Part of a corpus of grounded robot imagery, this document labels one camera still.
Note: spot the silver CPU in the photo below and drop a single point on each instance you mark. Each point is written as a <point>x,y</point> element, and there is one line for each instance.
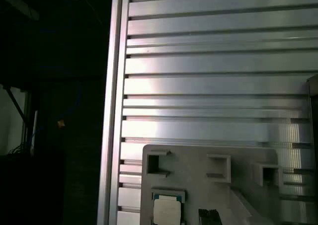
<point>169,207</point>

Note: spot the green RAM stick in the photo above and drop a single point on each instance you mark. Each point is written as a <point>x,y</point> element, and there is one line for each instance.
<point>210,217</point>

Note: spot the grey parts rack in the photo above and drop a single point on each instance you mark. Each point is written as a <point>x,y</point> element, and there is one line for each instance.
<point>196,168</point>

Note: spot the black open PC case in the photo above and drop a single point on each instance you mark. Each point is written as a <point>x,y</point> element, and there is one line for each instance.
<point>313,105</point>

